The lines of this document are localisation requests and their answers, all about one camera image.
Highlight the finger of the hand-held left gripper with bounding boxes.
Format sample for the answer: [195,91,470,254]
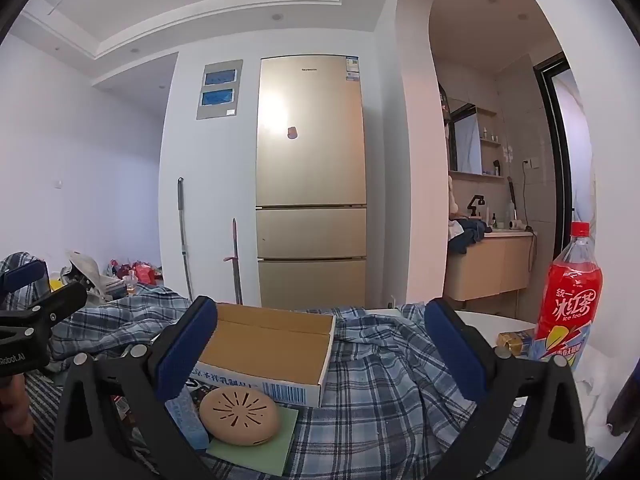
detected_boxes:
[0,281,88,333]
[0,259,48,306]

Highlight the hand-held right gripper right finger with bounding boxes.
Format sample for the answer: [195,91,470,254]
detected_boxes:
[424,298,587,480]

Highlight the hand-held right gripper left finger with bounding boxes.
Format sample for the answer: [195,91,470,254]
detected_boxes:
[52,296,219,480]

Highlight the gold blue packet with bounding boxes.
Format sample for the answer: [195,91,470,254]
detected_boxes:
[496,327,537,358]

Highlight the blue tissue packet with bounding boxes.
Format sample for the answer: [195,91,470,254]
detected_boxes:
[167,385,211,451]

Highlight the beige round perforated case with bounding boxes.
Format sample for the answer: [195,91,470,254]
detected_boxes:
[199,386,281,447]

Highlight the white cardboard box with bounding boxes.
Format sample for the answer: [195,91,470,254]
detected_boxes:
[187,302,336,408]

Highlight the green notepad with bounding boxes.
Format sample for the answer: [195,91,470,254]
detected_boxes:
[206,402,300,477]

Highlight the person's left hand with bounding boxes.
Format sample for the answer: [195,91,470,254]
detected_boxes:
[0,374,34,436]

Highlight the crumpled newspaper bag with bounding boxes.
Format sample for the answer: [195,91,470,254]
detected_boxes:
[65,250,108,296]

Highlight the striped blue cloth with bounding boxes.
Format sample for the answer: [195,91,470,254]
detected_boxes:
[22,372,68,480]

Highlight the blue plaid cloth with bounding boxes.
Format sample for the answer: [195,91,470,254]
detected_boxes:
[0,252,596,480]

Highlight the pile of red bags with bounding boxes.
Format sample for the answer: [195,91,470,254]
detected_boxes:
[107,258,163,286]

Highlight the beige vanity cabinet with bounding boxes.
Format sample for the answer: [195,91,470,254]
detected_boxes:
[442,232,536,303]

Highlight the red ice tea bottle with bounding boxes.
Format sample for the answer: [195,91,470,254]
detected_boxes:
[532,221,604,371]

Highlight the blue clothes pile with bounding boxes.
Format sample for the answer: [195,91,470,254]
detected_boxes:
[447,217,494,255]

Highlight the white cloth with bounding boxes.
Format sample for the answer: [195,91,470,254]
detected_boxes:
[570,360,617,441]

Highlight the beige plush toy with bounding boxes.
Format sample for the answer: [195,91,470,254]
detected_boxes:
[447,172,462,222]

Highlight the bathroom mirror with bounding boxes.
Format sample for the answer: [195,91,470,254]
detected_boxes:
[451,102,484,173]

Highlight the gold refrigerator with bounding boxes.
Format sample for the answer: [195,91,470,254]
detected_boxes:
[255,54,368,311]

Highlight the frosted glass door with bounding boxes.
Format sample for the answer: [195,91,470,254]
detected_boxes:
[552,67,599,281]

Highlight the silver mop handle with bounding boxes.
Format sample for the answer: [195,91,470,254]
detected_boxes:
[176,176,194,302]

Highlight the black door frame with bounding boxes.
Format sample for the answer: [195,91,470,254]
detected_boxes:
[532,51,582,301]

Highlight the bathroom wall shelf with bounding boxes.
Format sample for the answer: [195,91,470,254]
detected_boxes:
[477,107,506,179]

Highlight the grey wall panel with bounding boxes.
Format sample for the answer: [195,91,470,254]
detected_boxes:
[195,59,244,121]

